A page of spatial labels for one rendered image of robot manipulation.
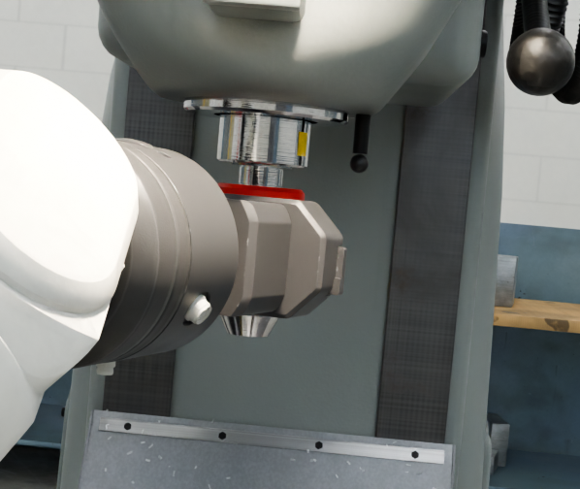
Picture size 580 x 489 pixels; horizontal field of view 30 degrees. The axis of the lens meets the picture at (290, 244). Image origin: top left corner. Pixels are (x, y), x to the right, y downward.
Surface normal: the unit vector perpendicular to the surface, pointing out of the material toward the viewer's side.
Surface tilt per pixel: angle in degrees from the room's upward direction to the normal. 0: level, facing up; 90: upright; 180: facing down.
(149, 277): 96
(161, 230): 76
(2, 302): 81
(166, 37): 125
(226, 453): 63
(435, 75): 135
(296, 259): 89
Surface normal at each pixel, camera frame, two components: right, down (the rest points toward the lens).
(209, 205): 0.84, -0.42
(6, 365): 0.67, 0.11
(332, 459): 0.00, -0.39
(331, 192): -0.05, 0.05
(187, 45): -0.33, 0.53
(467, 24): 0.41, 0.08
